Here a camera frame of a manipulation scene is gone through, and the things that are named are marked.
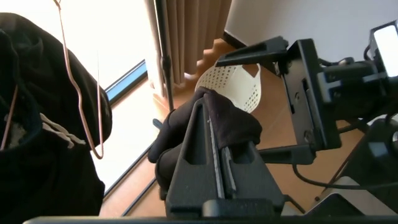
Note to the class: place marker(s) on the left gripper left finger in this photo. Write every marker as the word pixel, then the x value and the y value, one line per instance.
pixel 192 180

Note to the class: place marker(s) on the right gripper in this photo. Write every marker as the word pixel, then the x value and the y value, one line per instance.
pixel 311 109

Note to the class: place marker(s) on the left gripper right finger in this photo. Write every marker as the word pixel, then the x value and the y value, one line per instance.
pixel 255 183

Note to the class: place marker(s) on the black garment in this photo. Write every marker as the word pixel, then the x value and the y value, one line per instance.
pixel 37 155
pixel 233 124

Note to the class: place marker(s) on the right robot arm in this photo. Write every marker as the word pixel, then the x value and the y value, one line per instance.
pixel 373 155

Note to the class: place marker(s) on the white laundry basket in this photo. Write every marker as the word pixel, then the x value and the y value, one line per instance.
pixel 239 87

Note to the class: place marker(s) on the black clothes rack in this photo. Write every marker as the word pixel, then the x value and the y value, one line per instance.
pixel 166 62

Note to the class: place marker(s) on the brown curtain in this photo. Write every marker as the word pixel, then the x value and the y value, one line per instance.
pixel 196 31

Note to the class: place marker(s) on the window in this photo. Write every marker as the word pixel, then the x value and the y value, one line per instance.
pixel 109 37

